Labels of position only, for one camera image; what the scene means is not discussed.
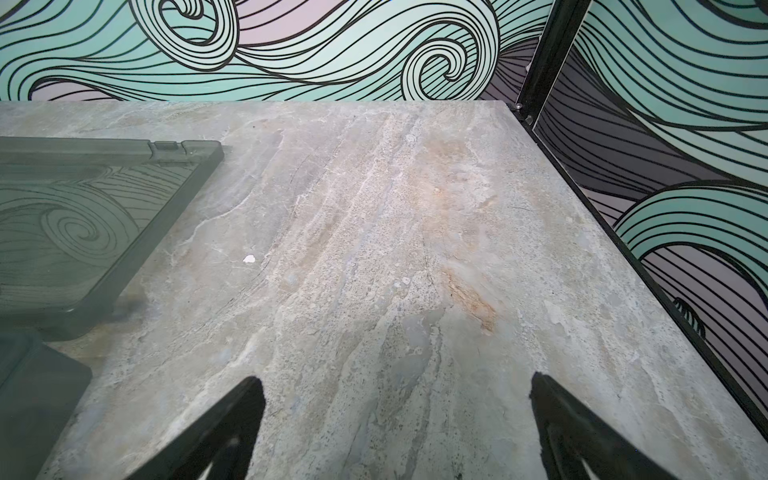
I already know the black corner frame post right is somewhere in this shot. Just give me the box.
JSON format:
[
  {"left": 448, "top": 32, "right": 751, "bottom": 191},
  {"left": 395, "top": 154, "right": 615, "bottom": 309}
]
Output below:
[{"left": 516, "top": 0, "right": 591, "bottom": 127}]

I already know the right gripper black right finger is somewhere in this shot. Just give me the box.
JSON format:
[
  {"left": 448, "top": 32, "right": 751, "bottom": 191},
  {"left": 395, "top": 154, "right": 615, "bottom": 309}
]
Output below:
[{"left": 529, "top": 372, "right": 674, "bottom": 479}]

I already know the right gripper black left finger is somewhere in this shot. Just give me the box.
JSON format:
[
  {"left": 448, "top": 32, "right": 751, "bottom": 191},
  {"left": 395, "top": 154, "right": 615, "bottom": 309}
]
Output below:
[{"left": 129, "top": 376, "right": 266, "bottom": 479}]

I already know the smoky clear compartment organizer box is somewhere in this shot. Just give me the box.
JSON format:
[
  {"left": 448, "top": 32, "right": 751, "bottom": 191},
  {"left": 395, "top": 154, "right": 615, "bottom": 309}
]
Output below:
[{"left": 0, "top": 136, "right": 226, "bottom": 480}]

